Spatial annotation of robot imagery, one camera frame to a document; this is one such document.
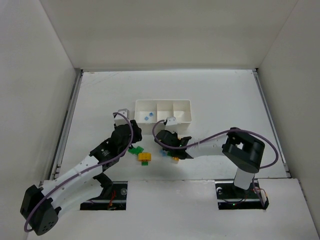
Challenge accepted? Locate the green curved lego brick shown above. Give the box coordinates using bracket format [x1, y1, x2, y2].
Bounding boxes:
[132, 146, 144, 155]
[127, 147, 136, 155]

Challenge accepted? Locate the yellow rounded lego brick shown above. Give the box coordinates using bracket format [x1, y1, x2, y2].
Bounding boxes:
[138, 152, 152, 162]

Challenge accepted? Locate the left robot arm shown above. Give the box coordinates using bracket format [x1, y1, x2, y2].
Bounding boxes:
[20, 118, 142, 236]

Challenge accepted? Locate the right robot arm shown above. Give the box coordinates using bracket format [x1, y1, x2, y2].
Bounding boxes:
[154, 128, 265, 190]

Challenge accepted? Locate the yellow black striped lego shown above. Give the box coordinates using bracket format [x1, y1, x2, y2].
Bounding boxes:
[172, 157, 180, 164]

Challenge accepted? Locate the white three-compartment tray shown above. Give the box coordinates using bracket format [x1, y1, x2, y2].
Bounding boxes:
[134, 99, 192, 129]

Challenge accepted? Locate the small green lego brick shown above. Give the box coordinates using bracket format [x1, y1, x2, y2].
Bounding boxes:
[141, 161, 149, 166]

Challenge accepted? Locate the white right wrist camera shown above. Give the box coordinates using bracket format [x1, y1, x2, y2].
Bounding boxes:
[165, 116, 178, 132]

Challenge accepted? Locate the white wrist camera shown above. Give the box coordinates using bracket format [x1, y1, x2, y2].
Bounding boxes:
[113, 108, 130, 126]
[165, 116, 178, 132]

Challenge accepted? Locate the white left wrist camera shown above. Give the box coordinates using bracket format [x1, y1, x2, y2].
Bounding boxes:
[113, 108, 130, 126]

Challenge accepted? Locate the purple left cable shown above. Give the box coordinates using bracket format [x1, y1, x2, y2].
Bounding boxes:
[23, 112, 135, 232]

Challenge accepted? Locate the purple cable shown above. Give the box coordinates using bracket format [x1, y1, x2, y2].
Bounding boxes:
[152, 119, 280, 173]
[23, 112, 135, 232]

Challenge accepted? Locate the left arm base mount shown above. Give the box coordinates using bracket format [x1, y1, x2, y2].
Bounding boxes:
[80, 173, 128, 211]

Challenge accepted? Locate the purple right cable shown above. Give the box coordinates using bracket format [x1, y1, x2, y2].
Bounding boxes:
[152, 119, 280, 173]

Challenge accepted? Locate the left aluminium rail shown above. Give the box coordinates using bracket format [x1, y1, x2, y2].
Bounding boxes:
[36, 68, 84, 187]

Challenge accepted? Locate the aluminium rail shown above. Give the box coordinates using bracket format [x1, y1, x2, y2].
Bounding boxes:
[36, 68, 84, 187]
[252, 68, 292, 178]

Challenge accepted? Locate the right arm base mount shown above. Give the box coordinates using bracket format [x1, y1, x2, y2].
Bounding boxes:
[215, 179, 270, 210]

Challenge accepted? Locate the right aluminium rail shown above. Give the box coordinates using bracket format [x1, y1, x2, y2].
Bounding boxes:
[252, 68, 292, 178]

